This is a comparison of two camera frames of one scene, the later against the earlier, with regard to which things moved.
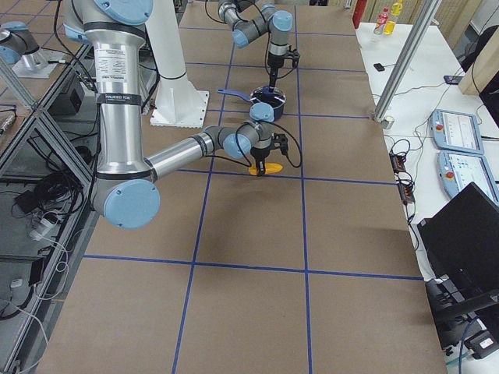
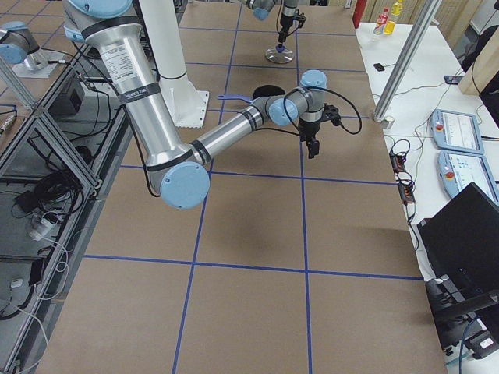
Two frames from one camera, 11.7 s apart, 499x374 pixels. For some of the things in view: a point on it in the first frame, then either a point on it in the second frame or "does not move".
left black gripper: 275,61 -> 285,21
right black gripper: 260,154 -> 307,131
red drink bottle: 382,20 does not move
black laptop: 461,240 does not move
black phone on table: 379,67 does not move
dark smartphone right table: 452,79 does not move
